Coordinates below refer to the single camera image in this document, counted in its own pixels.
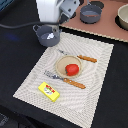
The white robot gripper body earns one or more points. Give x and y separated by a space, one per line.
52 10

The grey cooking pot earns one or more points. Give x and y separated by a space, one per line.
47 35

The grey frying pan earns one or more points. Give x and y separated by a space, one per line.
90 14

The red toy tomato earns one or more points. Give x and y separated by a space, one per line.
72 69

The yellow butter box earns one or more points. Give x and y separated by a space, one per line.
48 91

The tan wooden plate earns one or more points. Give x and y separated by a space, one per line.
65 60

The beige woven placemat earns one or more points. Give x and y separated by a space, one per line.
74 104

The beige bowl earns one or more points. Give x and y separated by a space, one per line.
123 16

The wooden handled knife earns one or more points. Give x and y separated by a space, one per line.
79 56

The wooden handled fork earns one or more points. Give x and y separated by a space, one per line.
66 80

